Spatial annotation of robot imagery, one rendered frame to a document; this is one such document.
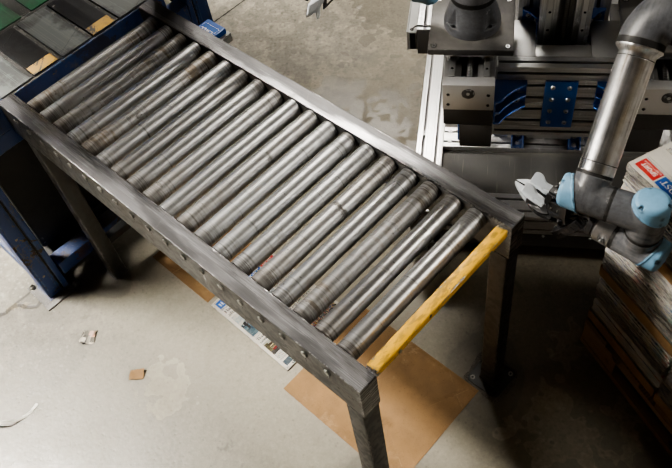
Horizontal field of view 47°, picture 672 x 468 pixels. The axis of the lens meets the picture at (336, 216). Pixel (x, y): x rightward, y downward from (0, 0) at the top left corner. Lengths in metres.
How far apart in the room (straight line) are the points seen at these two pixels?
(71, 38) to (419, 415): 1.50
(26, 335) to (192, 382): 0.63
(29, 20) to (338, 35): 1.40
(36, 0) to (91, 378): 1.20
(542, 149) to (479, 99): 0.61
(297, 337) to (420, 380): 0.88
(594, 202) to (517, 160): 1.01
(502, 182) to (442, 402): 0.73
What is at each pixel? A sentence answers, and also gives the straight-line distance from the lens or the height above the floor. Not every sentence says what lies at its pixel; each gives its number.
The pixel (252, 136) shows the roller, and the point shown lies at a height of 0.80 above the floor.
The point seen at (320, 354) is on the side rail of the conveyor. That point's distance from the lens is 1.59.
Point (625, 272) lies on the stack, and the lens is 2.09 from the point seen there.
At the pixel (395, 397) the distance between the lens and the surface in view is 2.41.
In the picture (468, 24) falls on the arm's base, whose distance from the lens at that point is 2.11.
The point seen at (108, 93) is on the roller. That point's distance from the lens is 2.24.
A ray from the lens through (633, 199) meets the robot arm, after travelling 1.66.
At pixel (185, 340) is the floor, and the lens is 2.63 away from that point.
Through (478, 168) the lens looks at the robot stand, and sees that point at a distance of 2.62.
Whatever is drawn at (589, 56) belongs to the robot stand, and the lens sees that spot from 2.25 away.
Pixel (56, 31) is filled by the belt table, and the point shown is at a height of 0.80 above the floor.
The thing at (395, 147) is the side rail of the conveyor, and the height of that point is 0.80.
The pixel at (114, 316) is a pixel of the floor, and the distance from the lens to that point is 2.76.
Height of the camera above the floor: 2.20
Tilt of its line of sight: 52 degrees down
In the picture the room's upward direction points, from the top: 11 degrees counter-clockwise
